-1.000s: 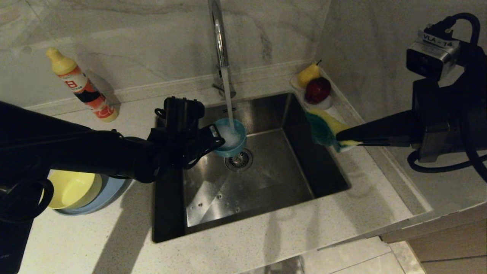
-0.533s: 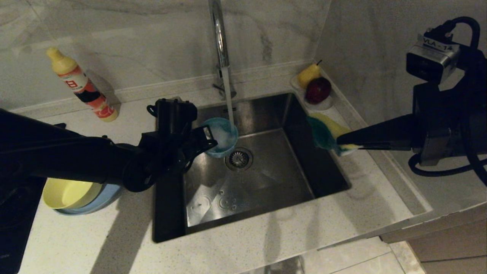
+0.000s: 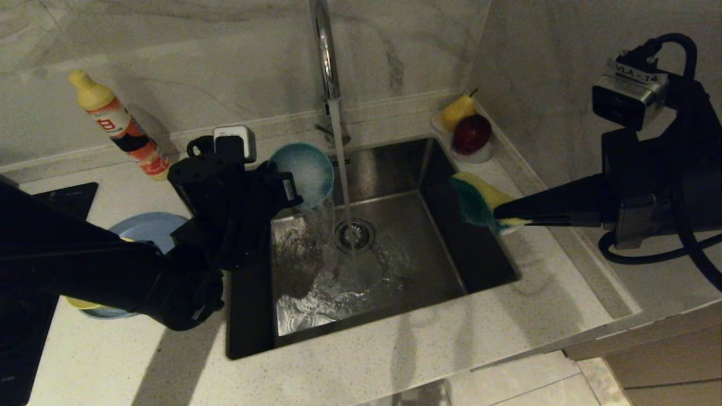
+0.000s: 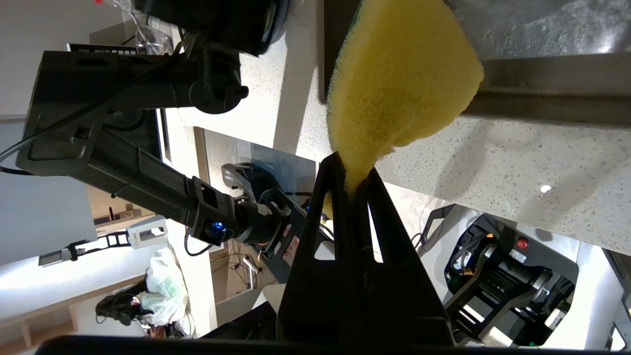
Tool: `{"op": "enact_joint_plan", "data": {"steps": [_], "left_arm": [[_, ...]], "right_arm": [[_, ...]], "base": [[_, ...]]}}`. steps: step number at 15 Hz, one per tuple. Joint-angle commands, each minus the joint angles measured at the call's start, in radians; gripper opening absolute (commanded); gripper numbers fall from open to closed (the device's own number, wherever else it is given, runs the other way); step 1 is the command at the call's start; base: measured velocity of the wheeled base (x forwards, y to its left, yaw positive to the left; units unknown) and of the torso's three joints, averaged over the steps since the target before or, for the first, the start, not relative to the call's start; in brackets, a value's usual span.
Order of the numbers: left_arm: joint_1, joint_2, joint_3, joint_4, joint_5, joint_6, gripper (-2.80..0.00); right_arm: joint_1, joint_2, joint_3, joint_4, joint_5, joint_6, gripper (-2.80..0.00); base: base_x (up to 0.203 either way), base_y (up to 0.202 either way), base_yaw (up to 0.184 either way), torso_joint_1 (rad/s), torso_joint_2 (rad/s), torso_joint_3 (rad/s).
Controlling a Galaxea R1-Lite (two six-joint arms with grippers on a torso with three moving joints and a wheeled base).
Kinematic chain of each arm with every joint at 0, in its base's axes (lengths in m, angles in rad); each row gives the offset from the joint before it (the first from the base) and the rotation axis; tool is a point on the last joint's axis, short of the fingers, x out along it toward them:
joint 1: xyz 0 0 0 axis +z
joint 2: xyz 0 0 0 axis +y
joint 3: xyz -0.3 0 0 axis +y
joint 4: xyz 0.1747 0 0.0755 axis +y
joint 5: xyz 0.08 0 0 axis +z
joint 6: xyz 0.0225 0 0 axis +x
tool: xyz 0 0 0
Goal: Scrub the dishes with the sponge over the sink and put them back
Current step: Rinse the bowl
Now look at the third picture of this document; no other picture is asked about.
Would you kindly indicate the yellow pear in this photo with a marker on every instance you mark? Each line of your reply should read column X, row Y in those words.
column 454, row 115

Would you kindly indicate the teal bowl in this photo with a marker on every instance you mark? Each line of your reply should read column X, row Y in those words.
column 307, row 169

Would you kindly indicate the small white dish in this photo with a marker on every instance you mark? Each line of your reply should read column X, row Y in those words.
column 479, row 158

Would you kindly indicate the chrome faucet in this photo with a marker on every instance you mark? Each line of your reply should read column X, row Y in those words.
column 326, row 56

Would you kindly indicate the red apple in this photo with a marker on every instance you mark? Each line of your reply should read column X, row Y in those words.
column 470, row 135

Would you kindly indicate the yellow sponge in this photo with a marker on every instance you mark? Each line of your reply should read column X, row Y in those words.
column 479, row 203

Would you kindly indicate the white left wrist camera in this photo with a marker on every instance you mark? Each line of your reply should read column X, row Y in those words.
column 234, row 134

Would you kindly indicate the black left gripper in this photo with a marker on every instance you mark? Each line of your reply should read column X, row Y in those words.
column 225, row 208

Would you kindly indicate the running water stream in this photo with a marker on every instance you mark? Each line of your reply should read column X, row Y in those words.
column 341, row 163

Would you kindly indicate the blue plate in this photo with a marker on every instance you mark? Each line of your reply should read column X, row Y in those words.
column 146, row 228

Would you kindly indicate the black induction cooktop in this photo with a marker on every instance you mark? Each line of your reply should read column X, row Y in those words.
column 17, row 349

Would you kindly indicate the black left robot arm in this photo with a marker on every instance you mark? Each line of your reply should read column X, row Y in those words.
column 84, row 265

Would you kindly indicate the stainless steel sink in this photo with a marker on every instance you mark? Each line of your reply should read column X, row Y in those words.
column 428, row 293

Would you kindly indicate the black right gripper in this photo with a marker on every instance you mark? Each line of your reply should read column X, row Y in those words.
column 665, row 180

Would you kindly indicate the yellow bowl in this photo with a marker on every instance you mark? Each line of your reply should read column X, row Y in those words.
column 82, row 303

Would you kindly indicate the metal sink drain strainer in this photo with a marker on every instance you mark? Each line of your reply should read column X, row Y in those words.
column 361, row 239

